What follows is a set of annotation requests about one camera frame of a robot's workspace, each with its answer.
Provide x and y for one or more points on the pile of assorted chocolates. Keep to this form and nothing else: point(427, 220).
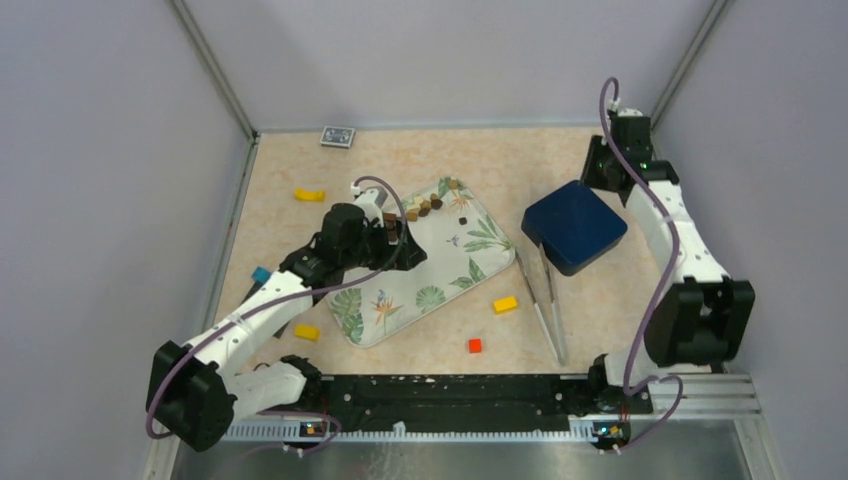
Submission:
point(434, 211)

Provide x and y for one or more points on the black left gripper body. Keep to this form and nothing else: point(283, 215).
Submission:
point(374, 250)

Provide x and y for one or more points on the grey lego baseplate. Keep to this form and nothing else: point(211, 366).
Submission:
point(266, 315)

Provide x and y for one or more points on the clear plastic tongs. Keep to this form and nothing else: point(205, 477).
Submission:
point(538, 277)

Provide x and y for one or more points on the yellow lego brick right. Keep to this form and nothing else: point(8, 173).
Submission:
point(505, 305)

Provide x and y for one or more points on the playing card deck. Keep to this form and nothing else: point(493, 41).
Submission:
point(337, 137)

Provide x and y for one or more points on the floral serving tray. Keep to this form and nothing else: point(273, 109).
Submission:
point(372, 311)

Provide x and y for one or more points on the yellow curved block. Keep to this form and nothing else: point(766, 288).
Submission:
point(309, 195)

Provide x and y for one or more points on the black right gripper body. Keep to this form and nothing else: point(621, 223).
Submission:
point(595, 170)

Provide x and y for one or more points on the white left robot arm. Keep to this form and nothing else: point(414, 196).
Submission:
point(197, 389)

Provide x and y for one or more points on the yellow lego brick left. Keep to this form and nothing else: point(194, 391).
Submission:
point(307, 332)

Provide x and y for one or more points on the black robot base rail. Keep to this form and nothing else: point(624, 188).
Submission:
point(474, 404)

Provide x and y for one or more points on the red lego cube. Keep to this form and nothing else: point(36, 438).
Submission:
point(475, 345)

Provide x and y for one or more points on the dark blue box lid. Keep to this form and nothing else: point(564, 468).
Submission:
point(574, 226)

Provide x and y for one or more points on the yellow lego brick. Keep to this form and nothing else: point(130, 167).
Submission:
point(505, 305)
point(307, 332)

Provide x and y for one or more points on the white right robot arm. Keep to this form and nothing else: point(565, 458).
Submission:
point(698, 313)

